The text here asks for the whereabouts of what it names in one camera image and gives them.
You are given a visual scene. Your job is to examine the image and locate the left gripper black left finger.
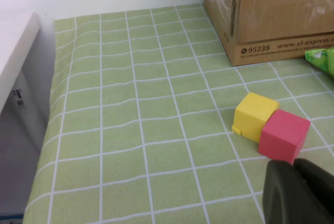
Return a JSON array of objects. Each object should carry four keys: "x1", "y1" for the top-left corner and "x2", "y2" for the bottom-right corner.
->
[{"x1": 261, "y1": 160, "x2": 327, "y2": 224}]

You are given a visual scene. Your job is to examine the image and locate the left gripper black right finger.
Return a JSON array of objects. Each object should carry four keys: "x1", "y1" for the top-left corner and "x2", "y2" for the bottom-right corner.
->
[{"x1": 294, "y1": 158, "x2": 334, "y2": 224}]

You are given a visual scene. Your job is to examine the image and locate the pink foam cube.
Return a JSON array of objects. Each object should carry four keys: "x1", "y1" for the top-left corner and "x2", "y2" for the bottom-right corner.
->
[{"x1": 257, "y1": 109, "x2": 312, "y2": 165}]

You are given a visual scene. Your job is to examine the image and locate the yellow foam cube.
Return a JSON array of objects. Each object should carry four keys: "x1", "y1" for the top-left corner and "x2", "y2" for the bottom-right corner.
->
[{"x1": 231, "y1": 92, "x2": 280, "y2": 143}]

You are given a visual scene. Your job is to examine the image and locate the large green Lay's chip bag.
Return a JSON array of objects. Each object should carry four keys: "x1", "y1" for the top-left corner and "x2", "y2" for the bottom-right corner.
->
[{"x1": 304, "y1": 47, "x2": 334, "y2": 79}]

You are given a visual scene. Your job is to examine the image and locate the green checkered tablecloth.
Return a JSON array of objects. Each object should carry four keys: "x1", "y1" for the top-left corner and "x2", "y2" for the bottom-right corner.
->
[{"x1": 23, "y1": 2, "x2": 334, "y2": 224}]

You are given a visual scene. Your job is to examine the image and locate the cardboard box marked F2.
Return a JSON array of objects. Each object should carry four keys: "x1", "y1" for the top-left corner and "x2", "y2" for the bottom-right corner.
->
[{"x1": 202, "y1": 0, "x2": 334, "y2": 67}]

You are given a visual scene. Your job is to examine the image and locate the white cabinet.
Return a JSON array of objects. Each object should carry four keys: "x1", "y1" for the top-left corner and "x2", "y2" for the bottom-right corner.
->
[{"x1": 0, "y1": 11, "x2": 57, "y2": 216}]

